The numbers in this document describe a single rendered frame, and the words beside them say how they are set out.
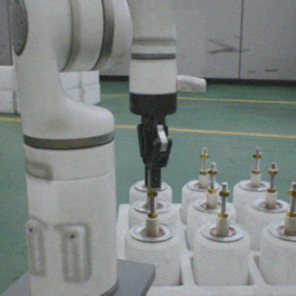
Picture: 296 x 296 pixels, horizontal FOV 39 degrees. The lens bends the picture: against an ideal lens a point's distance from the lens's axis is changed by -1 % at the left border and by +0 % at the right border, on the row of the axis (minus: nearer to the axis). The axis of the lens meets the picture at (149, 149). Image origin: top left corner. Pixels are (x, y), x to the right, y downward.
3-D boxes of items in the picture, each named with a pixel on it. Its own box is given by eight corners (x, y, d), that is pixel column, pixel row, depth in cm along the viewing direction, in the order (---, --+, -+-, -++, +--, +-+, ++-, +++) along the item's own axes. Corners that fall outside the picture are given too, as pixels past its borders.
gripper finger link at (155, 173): (149, 156, 67) (149, 186, 68) (154, 161, 64) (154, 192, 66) (158, 156, 68) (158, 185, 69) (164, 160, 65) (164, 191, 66)
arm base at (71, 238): (98, 318, 42) (92, 153, 37) (18, 301, 44) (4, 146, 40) (129, 271, 50) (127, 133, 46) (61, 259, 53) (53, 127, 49)
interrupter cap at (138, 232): (140, 248, 67) (140, 244, 67) (123, 229, 74) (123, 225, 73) (182, 239, 70) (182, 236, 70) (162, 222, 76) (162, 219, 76)
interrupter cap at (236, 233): (253, 234, 72) (253, 230, 72) (227, 248, 67) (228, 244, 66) (217, 221, 77) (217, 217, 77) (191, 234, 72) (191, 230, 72)
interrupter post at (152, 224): (148, 238, 70) (148, 220, 69) (143, 232, 72) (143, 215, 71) (161, 236, 71) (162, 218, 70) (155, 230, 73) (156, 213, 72)
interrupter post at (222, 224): (232, 234, 72) (232, 216, 71) (223, 238, 70) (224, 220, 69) (220, 229, 73) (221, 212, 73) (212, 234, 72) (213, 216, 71)
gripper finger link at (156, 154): (154, 137, 61) (148, 160, 66) (156, 147, 60) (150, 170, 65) (172, 136, 62) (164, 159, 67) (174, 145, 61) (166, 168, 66)
